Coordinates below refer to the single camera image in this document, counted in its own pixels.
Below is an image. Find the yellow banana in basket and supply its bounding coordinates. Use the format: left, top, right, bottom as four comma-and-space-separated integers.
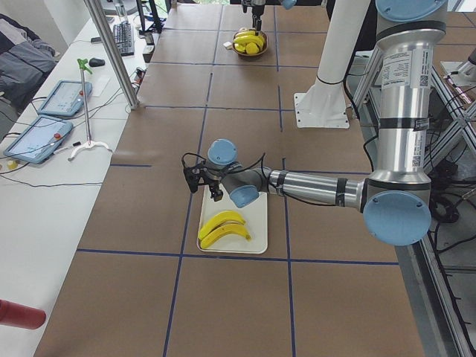
234, 38, 257, 45
234, 30, 261, 39

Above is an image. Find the black computer mouse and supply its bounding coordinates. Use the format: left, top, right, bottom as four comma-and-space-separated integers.
89, 58, 105, 68

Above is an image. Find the red cylinder bottle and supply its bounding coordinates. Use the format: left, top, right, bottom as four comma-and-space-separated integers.
1, 300, 46, 329

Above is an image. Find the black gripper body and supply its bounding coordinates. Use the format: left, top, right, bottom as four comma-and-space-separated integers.
248, 0, 266, 16
192, 160, 223, 186

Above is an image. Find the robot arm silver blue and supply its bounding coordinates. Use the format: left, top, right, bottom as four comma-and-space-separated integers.
241, 0, 297, 31
184, 1, 447, 246

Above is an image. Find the blue teach pendant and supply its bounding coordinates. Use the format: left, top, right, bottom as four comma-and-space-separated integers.
4, 115, 73, 164
37, 80, 83, 118

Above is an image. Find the brown wicker basket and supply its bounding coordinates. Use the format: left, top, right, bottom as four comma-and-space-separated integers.
232, 29, 268, 57

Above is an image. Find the white rectangular bear tray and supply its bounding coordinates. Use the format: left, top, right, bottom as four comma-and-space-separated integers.
196, 187, 268, 254

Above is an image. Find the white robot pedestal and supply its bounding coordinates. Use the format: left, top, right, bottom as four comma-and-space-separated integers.
294, 0, 370, 129

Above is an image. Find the blue teach pendant far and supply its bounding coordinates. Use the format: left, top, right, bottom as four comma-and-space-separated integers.
37, 80, 83, 118

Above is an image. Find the yellow lemon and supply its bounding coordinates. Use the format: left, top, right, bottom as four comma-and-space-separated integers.
245, 42, 260, 56

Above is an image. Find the black keyboard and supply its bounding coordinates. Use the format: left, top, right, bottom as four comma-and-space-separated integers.
112, 22, 135, 57

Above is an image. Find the aluminium frame post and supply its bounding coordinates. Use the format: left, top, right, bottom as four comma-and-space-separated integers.
84, 0, 139, 110

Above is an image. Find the reacher grabber stick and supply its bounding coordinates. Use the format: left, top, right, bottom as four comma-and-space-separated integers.
68, 59, 112, 162

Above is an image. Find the blue teach pendant near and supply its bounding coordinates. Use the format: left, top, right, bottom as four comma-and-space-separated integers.
4, 115, 73, 164

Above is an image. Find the yellow banana moved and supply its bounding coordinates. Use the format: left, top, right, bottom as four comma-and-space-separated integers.
199, 223, 251, 248
198, 210, 246, 238

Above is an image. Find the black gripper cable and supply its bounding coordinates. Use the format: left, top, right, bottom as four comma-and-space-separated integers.
181, 150, 268, 176

